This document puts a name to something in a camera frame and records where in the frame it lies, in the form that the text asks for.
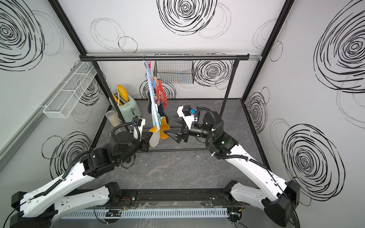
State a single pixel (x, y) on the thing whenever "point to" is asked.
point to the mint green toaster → (129, 110)
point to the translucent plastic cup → (113, 118)
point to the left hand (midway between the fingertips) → (152, 133)
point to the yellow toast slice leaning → (117, 100)
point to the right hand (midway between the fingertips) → (168, 126)
